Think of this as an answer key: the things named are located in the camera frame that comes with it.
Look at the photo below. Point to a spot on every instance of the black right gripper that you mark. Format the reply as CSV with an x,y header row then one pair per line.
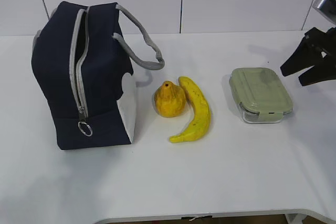
x,y
309,54

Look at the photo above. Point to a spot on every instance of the green lid glass container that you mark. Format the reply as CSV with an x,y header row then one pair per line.
x,y
260,95

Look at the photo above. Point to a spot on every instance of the yellow banana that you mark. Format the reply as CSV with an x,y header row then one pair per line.
x,y
200,123

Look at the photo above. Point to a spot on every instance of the yellow pear-shaped fruit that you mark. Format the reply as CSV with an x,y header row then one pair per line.
x,y
169,100

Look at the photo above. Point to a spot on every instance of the navy blue lunch bag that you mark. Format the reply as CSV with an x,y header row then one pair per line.
x,y
84,68

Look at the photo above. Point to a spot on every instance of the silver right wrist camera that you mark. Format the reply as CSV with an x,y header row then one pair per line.
x,y
326,8

